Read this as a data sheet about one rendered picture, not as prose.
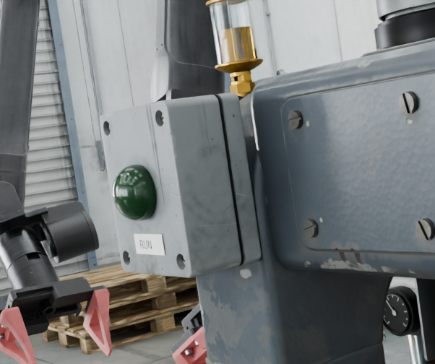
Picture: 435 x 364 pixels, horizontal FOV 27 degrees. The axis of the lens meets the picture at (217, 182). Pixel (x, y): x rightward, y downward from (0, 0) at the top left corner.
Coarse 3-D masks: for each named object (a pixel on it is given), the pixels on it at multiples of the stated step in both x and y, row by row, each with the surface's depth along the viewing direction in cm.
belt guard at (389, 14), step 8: (376, 0) 55; (384, 0) 54; (392, 0) 53; (400, 0) 53; (408, 0) 52; (416, 0) 52; (424, 0) 52; (432, 0) 52; (376, 8) 56; (384, 8) 54; (392, 8) 53; (400, 8) 53; (408, 8) 53; (416, 8) 53; (424, 8) 52; (432, 8) 52; (384, 16) 59; (392, 16) 54; (400, 16) 54
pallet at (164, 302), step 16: (112, 288) 678; (192, 288) 683; (128, 304) 658; (144, 304) 654; (160, 304) 624; (176, 304) 631; (192, 304) 638; (48, 320) 653; (64, 320) 625; (80, 320) 625; (128, 320) 609
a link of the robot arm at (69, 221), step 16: (0, 192) 118; (16, 192) 118; (0, 208) 117; (16, 208) 117; (48, 208) 121; (64, 208) 121; (80, 208) 122; (0, 224) 117; (16, 224) 119; (48, 224) 119; (64, 224) 119; (80, 224) 120; (64, 240) 118; (80, 240) 119; (96, 240) 120; (64, 256) 119
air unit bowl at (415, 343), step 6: (408, 336) 70; (414, 336) 69; (420, 336) 69; (408, 342) 70; (414, 342) 69; (420, 342) 69; (408, 348) 70; (414, 348) 69; (420, 348) 69; (414, 354) 69; (420, 354) 69; (414, 360) 69; (420, 360) 69; (426, 360) 69; (432, 360) 69
